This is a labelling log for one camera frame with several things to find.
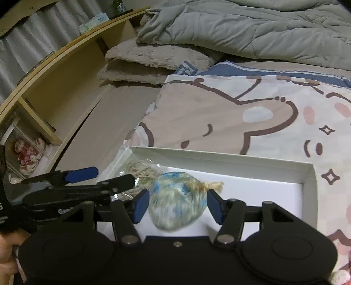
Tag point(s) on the tissue pack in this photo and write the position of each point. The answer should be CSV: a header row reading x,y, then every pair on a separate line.
x,y
93,23

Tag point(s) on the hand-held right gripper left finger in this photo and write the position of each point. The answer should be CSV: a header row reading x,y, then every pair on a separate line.
x,y
141,206

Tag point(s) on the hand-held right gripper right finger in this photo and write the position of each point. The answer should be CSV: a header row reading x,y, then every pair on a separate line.
x,y
215,208

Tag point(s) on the white cardboard box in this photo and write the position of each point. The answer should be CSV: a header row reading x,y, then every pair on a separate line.
x,y
260,197

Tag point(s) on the grey curtain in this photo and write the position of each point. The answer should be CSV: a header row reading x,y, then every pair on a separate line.
x,y
27,33

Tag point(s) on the grey quilt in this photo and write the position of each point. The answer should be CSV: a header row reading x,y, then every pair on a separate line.
x,y
246,27

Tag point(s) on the cartoon printed blanket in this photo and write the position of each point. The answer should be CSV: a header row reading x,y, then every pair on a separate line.
x,y
219,115

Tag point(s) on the blue green embroidered pouch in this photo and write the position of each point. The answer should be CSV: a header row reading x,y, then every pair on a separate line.
x,y
175,202

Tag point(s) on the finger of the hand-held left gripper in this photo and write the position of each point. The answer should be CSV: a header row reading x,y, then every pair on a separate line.
x,y
82,174
120,182

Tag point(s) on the person's left hand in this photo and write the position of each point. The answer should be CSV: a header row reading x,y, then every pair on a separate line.
x,y
8,246

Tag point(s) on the beige fluffy blanket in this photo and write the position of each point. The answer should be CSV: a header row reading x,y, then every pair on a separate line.
x,y
142,57

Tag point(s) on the green glass bottle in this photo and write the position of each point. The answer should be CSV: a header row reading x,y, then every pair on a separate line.
x,y
119,6

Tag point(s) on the wooden headboard shelf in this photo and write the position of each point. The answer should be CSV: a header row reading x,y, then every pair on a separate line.
x,y
54,82

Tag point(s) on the brown bed sheet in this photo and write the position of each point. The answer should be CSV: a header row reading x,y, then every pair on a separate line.
x,y
115,109

